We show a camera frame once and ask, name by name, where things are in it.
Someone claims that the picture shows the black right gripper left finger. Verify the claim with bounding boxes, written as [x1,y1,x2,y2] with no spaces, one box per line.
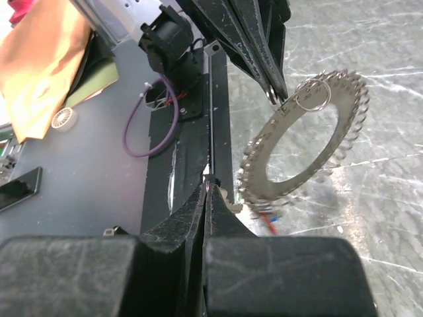
[1,185,207,316]

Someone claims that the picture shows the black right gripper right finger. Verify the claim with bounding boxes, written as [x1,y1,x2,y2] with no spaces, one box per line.
[203,186,377,316]

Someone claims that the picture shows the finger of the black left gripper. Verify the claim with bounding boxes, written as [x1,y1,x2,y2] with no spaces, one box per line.
[178,1,278,104]
[230,0,291,99]

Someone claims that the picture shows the blue tagged key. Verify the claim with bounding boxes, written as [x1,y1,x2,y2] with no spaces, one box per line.
[202,174,243,214]

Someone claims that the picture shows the red key tag on disc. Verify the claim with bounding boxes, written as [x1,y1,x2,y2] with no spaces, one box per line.
[259,213,278,235]

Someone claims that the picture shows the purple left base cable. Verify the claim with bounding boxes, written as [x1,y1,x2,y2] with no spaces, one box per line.
[124,76,181,158]

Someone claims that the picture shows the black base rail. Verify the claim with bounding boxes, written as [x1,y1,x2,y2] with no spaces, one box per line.
[140,52,234,232]

